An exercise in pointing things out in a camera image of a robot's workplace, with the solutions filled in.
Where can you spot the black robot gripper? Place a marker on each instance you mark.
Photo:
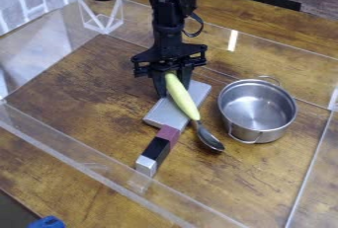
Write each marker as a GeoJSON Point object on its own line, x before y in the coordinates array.
{"type": "Point", "coordinates": [168, 54]}

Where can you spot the grey toy cleaver knife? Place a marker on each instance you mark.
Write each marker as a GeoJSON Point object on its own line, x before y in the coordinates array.
{"type": "Point", "coordinates": [167, 118]}

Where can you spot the yellow handled metal spoon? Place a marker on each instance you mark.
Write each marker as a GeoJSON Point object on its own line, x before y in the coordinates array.
{"type": "Point", "coordinates": [187, 106]}

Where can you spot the small steel pot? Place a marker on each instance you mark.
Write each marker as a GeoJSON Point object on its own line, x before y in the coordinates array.
{"type": "Point", "coordinates": [258, 109]}

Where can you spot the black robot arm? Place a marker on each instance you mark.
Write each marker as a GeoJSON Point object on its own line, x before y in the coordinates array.
{"type": "Point", "coordinates": [170, 13]}

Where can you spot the blue object at bottom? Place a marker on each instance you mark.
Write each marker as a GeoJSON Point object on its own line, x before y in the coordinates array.
{"type": "Point", "coordinates": [47, 222]}

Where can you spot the clear acrylic enclosure panels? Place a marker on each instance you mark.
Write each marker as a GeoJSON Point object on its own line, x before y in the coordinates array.
{"type": "Point", "coordinates": [75, 130]}

